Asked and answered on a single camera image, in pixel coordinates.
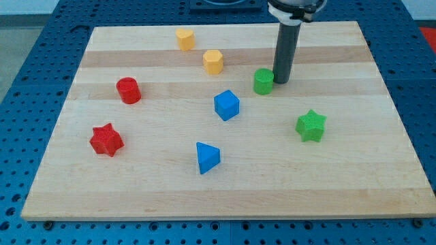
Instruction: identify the blue triangle block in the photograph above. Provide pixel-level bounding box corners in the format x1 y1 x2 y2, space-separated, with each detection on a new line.
196 142 221 174

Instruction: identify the red star block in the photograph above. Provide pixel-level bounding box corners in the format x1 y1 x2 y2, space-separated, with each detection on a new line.
89 123 124 157

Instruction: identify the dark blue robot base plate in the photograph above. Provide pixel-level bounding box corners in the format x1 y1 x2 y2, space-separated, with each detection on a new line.
188 0 264 12

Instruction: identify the yellow hexagon block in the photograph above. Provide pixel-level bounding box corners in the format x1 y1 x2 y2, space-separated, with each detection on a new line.
203 50 223 75

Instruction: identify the green star block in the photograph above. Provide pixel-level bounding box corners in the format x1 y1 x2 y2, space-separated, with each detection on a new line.
296 110 327 142

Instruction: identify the yellow heart block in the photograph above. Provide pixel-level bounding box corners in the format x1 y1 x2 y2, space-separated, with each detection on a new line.
175 29 196 51

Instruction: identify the red cylinder block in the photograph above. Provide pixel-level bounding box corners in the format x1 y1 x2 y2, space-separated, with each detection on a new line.
116 77 142 104

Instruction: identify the red object at right edge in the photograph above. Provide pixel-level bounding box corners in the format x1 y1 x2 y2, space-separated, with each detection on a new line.
420 27 436 53

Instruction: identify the green cylinder block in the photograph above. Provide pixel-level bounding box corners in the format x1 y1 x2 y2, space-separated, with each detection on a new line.
253 68 274 95

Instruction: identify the blue cube block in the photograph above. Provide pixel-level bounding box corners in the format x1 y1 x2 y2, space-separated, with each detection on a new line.
214 90 240 121

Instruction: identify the wooden board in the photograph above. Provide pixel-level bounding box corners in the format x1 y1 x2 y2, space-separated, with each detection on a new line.
21 21 435 221

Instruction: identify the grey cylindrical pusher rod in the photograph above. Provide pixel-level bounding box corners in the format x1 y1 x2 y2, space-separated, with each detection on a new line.
272 23 300 84

